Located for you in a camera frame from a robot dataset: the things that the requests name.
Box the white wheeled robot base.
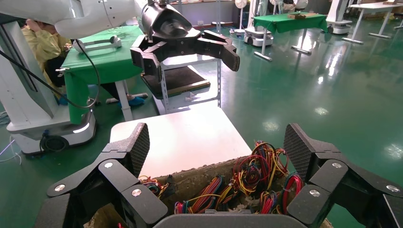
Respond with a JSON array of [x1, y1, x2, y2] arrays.
[[326, 0, 353, 35], [244, 0, 274, 48]]

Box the flat brown cardboard piece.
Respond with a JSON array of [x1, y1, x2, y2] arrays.
[[287, 12, 319, 20]]

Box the multicolour wire bundle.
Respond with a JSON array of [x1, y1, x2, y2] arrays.
[[234, 141, 288, 196], [258, 172, 305, 215], [138, 175, 177, 200], [174, 176, 234, 215]]

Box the white table leg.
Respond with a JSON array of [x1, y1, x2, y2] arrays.
[[106, 80, 149, 122]]

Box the white desk with legs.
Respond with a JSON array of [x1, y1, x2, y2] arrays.
[[342, 1, 403, 45]]

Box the green tablecloth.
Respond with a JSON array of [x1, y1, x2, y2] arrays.
[[61, 25, 149, 125]]

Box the white standing fan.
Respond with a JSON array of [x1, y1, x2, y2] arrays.
[[233, 0, 249, 34]]

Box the blue shoe cover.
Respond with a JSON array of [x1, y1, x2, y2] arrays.
[[119, 95, 146, 109]]

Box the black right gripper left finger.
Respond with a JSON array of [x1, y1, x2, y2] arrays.
[[34, 123, 168, 228]]

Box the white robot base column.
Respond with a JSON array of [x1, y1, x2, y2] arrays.
[[0, 22, 96, 155]]

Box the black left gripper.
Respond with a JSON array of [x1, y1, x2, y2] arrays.
[[130, 3, 240, 83]]

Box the brown pulp cardboard box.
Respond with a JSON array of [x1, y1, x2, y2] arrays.
[[84, 156, 335, 228]]

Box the white floor cables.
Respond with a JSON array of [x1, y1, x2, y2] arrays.
[[0, 135, 23, 166]]

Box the black hanging cable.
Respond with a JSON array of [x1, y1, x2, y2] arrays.
[[0, 39, 101, 110]]

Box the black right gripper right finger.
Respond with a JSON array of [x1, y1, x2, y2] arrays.
[[283, 123, 403, 228]]

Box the person in yellow coat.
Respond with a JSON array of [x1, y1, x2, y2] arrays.
[[21, 19, 74, 106]]

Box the black mat board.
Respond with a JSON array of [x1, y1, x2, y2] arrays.
[[141, 66, 211, 100]]

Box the grey metal shelf rack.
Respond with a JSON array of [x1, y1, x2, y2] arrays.
[[138, 53, 222, 115]]

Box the green cloth covered table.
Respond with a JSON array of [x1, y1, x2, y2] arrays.
[[252, 12, 329, 62]]

